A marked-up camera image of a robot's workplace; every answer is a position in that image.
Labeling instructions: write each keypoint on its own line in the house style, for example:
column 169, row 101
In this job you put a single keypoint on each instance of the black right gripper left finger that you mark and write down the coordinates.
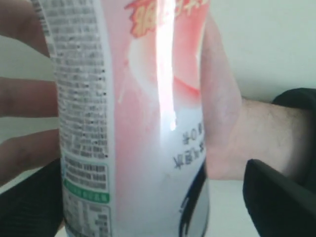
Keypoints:
column 34, row 207

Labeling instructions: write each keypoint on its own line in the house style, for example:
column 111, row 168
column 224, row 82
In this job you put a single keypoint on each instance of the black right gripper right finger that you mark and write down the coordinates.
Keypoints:
column 278, row 206

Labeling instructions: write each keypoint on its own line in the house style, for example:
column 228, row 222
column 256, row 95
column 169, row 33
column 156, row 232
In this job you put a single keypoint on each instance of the red label black cap bottle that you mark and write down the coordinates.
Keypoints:
column 130, row 115

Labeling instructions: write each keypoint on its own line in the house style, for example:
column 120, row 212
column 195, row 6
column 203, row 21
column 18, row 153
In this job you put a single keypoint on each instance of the forearm in black sleeve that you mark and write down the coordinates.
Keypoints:
column 282, row 133

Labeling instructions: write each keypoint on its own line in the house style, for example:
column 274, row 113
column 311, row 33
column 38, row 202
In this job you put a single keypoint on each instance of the person's open bare hand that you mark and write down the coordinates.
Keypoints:
column 29, row 98

